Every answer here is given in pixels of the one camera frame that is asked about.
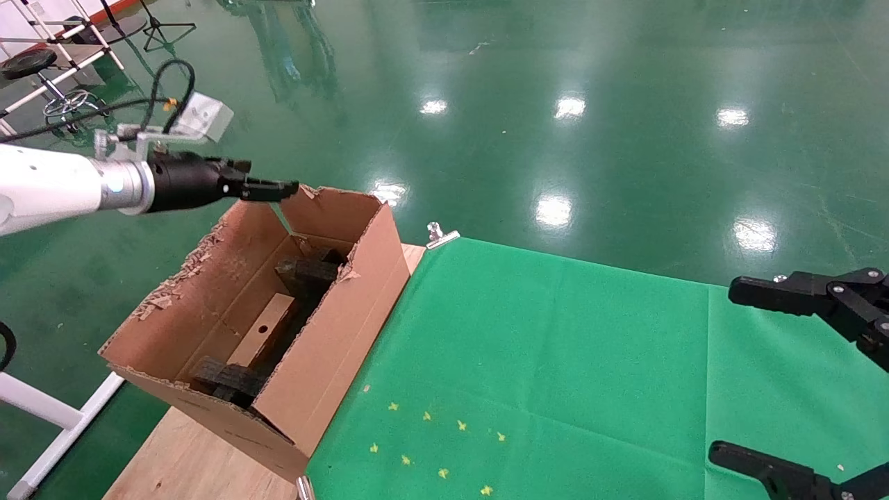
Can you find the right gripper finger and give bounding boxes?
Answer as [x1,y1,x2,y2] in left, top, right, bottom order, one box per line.
[727,269,889,372]
[707,440,889,500]

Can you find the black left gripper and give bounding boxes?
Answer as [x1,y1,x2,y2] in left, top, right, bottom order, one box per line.
[146,151,301,213]

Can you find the brown cardboard box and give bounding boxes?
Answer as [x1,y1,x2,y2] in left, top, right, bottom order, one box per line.
[226,292,298,369]

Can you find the large open brown carton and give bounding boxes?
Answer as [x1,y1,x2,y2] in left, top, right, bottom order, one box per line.
[97,184,412,485]

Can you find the black tripod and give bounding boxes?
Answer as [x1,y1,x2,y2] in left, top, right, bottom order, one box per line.
[139,0,197,53]

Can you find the white tube rack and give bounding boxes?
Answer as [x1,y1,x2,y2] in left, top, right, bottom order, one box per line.
[0,0,126,136]

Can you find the green table cloth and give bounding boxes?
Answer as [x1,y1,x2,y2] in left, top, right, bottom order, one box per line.
[304,236,889,500]

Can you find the black stool chrome base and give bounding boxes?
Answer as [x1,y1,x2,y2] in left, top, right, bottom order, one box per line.
[0,47,103,134]

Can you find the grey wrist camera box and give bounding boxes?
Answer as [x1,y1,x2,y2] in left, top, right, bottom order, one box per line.
[172,92,235,143]

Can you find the silver camera mount bracket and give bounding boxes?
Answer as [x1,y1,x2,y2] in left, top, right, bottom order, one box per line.
[94,124,209,162]

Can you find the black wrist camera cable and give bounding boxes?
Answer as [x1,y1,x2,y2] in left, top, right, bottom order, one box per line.
[0,59,197,143]

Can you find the white pipe frame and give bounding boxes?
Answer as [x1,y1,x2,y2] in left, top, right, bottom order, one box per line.
[0,370,126,500]

